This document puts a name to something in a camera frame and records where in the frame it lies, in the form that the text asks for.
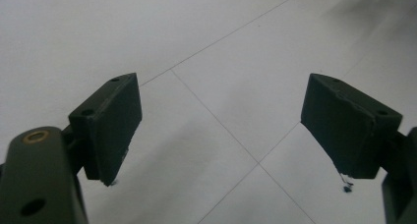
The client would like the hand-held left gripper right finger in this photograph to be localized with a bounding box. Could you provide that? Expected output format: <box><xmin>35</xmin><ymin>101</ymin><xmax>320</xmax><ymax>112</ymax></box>
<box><xmin>300</xmin><ymin>73</ymin><xmax>403</xmax><ymax>180</ymax></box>

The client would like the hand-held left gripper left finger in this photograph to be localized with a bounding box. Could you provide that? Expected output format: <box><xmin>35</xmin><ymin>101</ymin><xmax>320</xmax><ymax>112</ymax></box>
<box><xmin>68</xmin><ymin>72</ymin><xmax>144</xmax><ymax>188</ymax></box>

